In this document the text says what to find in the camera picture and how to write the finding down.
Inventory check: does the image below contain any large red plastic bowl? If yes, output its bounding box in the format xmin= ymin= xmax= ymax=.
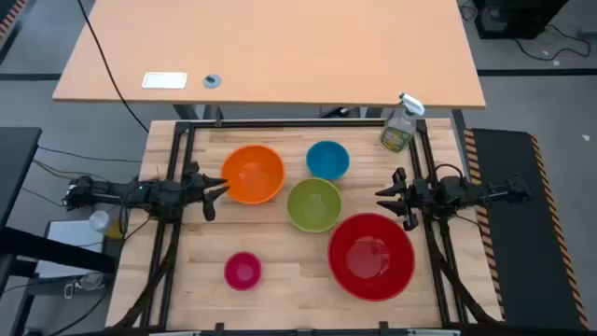
xmin=327 ymin=212 xmax=417 ymax=302

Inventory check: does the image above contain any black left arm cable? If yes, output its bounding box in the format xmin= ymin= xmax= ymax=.
xmin=118 ymin=193 xmax=153 ymax=242

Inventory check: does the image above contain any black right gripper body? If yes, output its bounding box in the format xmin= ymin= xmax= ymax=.
xmin=392 ymin=166 xmax=437 ymax=232

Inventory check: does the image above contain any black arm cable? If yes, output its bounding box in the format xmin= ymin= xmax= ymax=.
xmin=432 ymin=162 xmax=466 ymax=186
xmin=118 ymin=193 xmax=153 ymax=242

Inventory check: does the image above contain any small pink plastic bowl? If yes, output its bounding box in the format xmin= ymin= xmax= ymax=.
xmin=223 ymin=251 xmax=263 ymax=292

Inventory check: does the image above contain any large black hazard striped mat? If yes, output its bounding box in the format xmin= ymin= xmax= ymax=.
xmin=462 ymin=127 xmax=591 ymax=331

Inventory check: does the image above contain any black metal stand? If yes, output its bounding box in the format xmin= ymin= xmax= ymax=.
xmin=0 ymin=225 xmax=118 ymax=336

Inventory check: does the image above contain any black floor cable loop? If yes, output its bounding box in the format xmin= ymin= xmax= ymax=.
xmin=511 ymin=22 xmax=593 ymax=63

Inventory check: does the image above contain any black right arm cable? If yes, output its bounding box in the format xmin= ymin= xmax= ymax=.
xmin=432 ymin=162 xmax=466 ymax=186

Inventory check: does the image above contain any black equipment box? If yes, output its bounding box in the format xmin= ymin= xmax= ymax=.
xmin=472 ymin=0 xmax=571 ymax=41

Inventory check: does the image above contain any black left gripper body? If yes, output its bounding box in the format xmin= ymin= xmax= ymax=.
xmin=183 ymin=160 xmax=217 ymax=223

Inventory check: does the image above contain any black metal table frame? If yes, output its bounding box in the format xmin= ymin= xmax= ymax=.
xmin=111 ymin=118 xmax=505 ymax=336

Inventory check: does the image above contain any black side table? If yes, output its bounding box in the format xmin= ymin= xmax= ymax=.
xmin=0 ymin=126 xmax=43 ymax=226

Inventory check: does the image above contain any white flat board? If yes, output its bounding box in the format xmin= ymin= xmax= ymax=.
xmin=35 ymin=218 xmax=106 ymax=279

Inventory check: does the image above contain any orange plastic bowl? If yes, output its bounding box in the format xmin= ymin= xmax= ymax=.
xmin=220 ymin=144 xmax=286 ymax=205

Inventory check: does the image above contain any green plastic bowl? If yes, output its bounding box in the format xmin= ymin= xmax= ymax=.
xmin=285 ymin=176 xmax=344 ymax=234

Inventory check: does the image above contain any large tan wooden desk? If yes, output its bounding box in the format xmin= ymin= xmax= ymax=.
xmin=51 ymin=0 xmax=487 ymax=121

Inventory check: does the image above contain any clear bottle yellow liquid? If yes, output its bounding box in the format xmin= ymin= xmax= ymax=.
xmin=88 ymin=209 xmax=128 ymax=242

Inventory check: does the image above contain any white rectangular desk plate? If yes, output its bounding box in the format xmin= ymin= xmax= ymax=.
xmin=141 ymin=71 xmax=188 ymax=91

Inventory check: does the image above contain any small black hazard striped mat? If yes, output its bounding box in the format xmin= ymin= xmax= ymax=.
xmin=0 ymin=0 xmax=29 ymax=39

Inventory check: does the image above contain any small clear plastic object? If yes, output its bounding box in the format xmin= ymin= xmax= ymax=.
xmin=63 ymin=272 xmax=106 ymax=301

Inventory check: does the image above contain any thin black floor cable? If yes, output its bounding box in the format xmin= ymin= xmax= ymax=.
xmin=36 ymin=146 xmax=143 ymax=165

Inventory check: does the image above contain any long black desk cable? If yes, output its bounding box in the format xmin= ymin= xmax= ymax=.
xmin=76 ymin=0 xmax=150 ymax=134

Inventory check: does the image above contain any blue plastic bowl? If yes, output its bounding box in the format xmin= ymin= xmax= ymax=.
xmin=305 ymin=140 xmax=351 ymax=181

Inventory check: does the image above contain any thin yellow floor cable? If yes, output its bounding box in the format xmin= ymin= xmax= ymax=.
xmin=31 ymin=158 xmax=111 ymax=184

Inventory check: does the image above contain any clear spray bottle white trigger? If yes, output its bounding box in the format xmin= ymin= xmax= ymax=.
xmin=380 ymin=91 xmax=426 ymax=154

